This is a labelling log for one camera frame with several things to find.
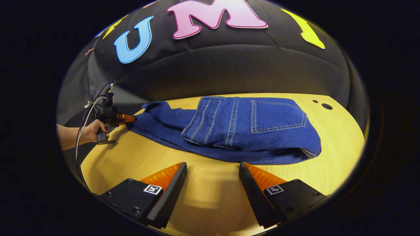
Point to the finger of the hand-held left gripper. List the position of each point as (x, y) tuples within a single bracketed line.
[(126, 118)]

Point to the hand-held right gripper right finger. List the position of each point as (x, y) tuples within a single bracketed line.
[(252, 196)]

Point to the black backdrop cloth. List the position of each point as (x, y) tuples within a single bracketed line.
[(229, 65)]

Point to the copper metal clip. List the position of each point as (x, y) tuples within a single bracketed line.
[(89, 51)]

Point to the blue denim jeans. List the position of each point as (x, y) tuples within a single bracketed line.
[(229, 124)]

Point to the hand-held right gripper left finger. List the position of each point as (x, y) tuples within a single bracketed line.
[(170, 196)]

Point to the silver metal clip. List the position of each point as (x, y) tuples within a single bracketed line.
[(87, 105)]

